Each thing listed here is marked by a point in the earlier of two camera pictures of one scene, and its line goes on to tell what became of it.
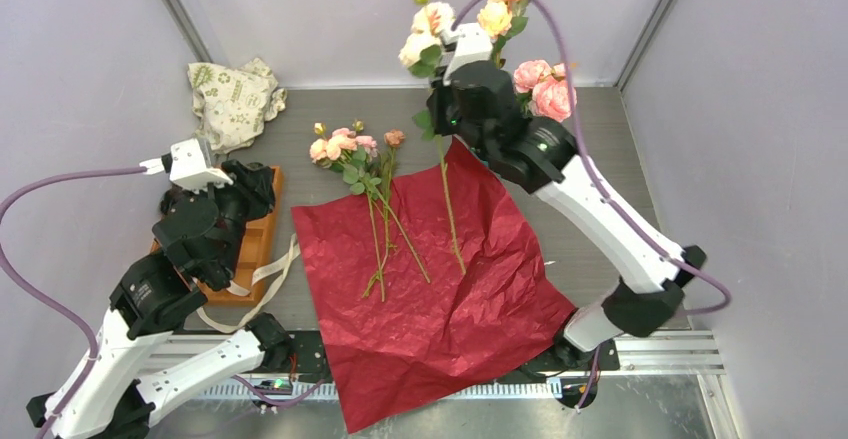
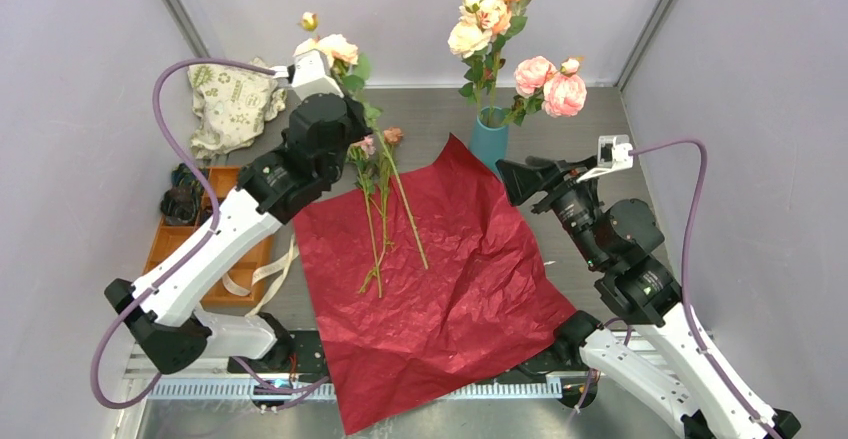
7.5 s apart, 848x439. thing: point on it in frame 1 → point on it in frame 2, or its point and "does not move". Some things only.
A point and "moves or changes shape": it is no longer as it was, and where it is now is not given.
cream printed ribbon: (239, 290) does not move
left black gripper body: (245, 198) → (355, 129)
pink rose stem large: (543, 91) does not move
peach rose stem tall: (503, 15) does not move
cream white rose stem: (418, 54) moves or changes shape
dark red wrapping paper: (432, 287) does not move
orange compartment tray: (258, 248) does not move
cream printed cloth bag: (232, 105) does not move
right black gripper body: (447, 120) → (573, 201)
